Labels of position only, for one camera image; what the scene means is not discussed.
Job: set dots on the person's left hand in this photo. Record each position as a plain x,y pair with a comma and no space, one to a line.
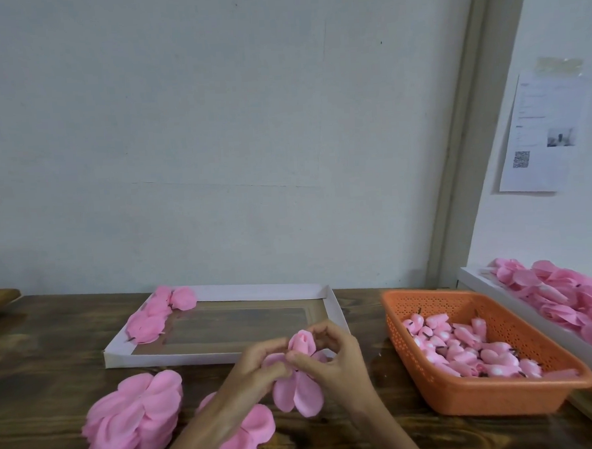
246,376

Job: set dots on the person's right hand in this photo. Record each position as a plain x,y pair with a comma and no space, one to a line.
338,370

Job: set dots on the pink petal flower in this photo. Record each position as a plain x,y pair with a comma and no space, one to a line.
300,388

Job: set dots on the white shallow tray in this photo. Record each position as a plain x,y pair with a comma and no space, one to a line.
232,324

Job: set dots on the stack of pink petals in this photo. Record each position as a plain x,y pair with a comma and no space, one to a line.
240,441
128,421

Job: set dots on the group of finished pink roses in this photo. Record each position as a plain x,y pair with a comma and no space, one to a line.
152,314

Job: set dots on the pink rose buds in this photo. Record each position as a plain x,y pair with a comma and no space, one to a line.
471,349

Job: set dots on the pile of pink petals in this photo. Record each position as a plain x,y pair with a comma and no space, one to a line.
567,297

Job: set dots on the person's right forearm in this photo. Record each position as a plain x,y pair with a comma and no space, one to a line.
384,433

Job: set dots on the person's left forearm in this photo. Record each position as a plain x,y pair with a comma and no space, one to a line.
203,440

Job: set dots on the orange plastic basket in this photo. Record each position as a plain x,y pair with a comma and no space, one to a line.
483,395

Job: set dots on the white paper notice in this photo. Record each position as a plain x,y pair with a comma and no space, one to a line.
544,135

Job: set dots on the grey door frame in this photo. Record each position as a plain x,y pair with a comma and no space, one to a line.
469,124

